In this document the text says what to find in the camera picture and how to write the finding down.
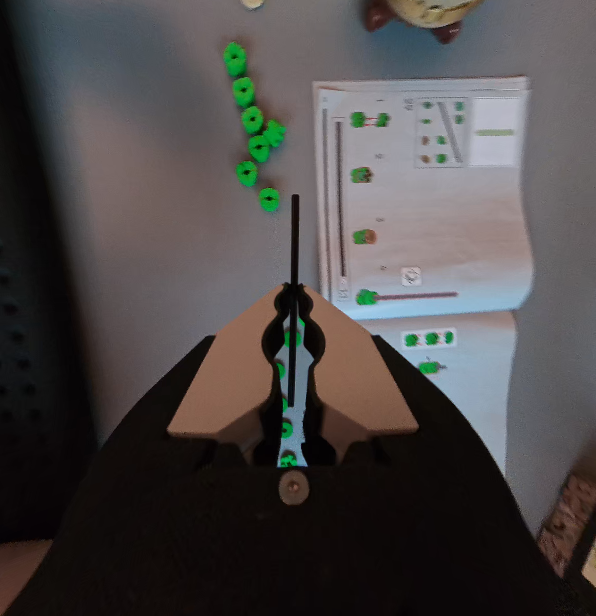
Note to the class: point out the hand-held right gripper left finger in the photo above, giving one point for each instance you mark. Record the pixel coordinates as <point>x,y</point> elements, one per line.
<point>225,385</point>

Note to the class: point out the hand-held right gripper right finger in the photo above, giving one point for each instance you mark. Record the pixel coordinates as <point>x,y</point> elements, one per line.
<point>365,385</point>

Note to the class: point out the black axle rod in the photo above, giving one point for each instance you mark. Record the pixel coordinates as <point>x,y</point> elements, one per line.
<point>294,240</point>

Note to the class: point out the grey desk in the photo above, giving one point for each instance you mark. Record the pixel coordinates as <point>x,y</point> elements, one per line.
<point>158,240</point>

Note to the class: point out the row of green flat plates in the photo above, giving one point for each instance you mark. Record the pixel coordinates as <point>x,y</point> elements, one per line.
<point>293,338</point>

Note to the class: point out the open instruction booklet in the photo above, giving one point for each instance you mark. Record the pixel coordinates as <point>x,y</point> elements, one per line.
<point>447,216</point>

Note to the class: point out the cluster of green round bricks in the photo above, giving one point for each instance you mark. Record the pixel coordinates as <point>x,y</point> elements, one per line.
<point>243,91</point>

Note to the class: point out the tan brick pot model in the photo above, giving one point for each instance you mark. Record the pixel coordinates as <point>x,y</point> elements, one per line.
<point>423,12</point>

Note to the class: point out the tan round plate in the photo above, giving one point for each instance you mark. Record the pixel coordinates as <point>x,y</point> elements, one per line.
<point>252,3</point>

